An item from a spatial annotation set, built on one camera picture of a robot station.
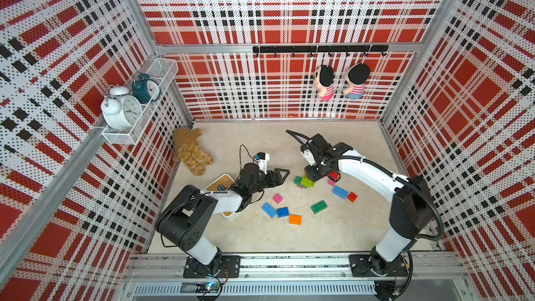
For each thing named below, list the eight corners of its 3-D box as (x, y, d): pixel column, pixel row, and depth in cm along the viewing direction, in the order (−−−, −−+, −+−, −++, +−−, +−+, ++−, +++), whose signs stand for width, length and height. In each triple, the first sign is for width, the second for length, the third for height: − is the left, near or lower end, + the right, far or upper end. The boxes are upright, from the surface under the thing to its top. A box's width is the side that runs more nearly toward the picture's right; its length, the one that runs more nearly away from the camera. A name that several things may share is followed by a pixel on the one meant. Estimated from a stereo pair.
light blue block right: (330, 192, 95) (331, 189, 93) (333, 186, 97) (334, 184, 95) (346, 199, 93) (347, 197, 91) (348, 193, 95) (349, 191, 93)
